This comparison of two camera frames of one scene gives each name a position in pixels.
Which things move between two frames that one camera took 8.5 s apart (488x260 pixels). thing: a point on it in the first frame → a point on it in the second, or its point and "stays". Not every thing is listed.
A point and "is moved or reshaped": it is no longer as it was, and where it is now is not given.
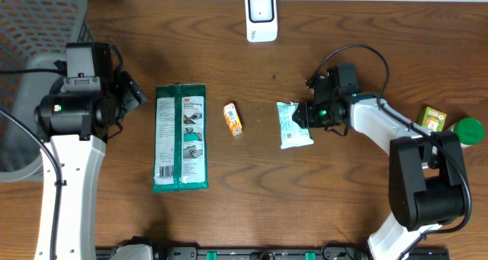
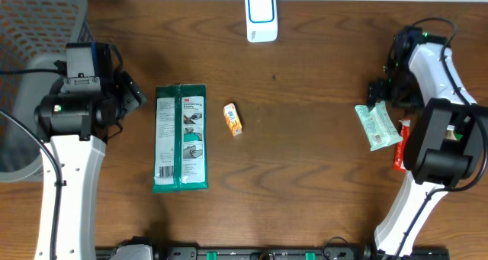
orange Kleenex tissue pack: [232, 119] stays
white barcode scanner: [261, 9] stays
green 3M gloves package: [179, 149] stays
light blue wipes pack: [292, 134] is moved or reshaped
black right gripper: [308, 117] → [377, 91]
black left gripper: [129, 92] stays
